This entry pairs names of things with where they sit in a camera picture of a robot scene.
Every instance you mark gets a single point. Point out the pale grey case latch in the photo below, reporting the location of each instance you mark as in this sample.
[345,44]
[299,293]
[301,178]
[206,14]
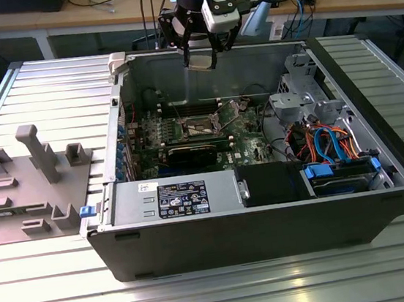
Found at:
[117,62]

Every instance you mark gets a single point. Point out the grey metal drive cage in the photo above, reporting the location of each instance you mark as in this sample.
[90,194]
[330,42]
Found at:
[288,103]

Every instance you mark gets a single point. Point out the thin metal locking lever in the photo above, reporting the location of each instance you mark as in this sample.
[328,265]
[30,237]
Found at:
[177,111]

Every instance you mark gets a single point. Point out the black graphics card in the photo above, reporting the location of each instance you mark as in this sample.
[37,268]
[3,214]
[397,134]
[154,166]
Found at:
[191,156]

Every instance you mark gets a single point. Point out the wooden desk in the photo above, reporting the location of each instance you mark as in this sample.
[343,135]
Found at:
[97,18]

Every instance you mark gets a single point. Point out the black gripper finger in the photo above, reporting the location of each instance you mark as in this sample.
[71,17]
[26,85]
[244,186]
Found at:
[186,55]
[215,61]

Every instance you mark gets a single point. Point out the grey power supply unit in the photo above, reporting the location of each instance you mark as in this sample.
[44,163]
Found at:
[134,203]

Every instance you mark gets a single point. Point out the large white wrist camera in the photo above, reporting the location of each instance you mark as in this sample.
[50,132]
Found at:
[222,19]

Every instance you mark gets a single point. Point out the blue plastic latch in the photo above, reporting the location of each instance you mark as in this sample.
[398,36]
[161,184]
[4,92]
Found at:
[86,211]

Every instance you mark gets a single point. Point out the CPU socket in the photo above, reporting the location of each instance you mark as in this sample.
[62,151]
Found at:
[199,127]

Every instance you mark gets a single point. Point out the silver CPU plate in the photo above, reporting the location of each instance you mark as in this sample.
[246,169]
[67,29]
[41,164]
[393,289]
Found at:
[199,63]

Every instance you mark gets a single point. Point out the black PC case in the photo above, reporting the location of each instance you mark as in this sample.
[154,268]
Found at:
[235,239]

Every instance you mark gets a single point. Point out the green motherboard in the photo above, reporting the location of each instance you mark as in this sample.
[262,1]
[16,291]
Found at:
[247,130]

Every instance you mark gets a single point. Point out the hard disk in blue carrier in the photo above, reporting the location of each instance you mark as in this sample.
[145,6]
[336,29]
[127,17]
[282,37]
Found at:
[317,173]

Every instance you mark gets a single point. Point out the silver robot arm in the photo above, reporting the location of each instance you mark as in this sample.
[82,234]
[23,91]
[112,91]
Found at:
[257,17]

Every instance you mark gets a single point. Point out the black plastic shroud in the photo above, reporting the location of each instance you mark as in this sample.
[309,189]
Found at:
[268,183]

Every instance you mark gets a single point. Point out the grey plastic parts rack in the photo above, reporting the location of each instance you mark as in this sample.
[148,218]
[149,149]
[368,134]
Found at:
[25,180]

